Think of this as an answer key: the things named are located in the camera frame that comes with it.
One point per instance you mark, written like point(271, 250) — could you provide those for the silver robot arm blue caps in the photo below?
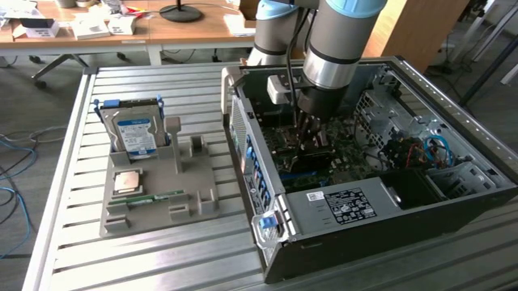
point(335, 39)

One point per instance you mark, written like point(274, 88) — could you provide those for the black and white box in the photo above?
point(40, 31)

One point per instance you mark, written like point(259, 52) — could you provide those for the grey parts rack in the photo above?
point(162, 212)

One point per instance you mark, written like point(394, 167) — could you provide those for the metal CPU socket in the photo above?
point(289, 136)

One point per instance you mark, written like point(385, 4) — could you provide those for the wooden cabinet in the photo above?
point(429, 30)

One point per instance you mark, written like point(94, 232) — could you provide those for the silver CPU chip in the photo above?
point(126, 181)

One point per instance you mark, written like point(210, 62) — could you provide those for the blue expansion slot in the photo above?
point(299, 175)

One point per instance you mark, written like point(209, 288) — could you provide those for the hard disk blue carrier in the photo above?
point(135, 133)

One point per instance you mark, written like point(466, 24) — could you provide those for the flat white box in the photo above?
point(88, 30)

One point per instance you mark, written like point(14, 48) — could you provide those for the grey cup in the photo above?
point(66, 3)

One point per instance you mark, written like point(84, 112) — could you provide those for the grey power supply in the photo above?
point(315, 209)

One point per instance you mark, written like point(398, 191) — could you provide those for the dark slanted pole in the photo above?
point(489, 71)

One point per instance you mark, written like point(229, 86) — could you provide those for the black round lamp base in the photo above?
point(182, 13)

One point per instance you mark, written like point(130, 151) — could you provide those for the white printed box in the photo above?
point(122, 27)

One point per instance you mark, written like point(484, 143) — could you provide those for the white table frame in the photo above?
point(472, 27)

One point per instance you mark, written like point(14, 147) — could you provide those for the black open PC case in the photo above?
point(363, 251)

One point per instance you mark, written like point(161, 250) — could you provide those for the white paper stack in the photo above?
point(239, 25)

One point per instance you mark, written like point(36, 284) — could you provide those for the tape roll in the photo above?
point(86, 3)

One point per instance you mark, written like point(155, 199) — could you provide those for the silver disk bay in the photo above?
point(461, 180)

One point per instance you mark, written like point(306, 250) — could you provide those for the green RAM stick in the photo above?
point(146, 198)

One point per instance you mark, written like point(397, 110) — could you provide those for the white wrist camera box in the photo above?
point(279, 91)

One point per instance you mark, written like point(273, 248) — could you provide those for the brown cardboard box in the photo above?
point(247, 10)

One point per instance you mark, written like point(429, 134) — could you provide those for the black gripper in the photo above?
point(323, 101)

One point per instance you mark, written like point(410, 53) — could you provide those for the green motherboard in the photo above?
point(351, 169)

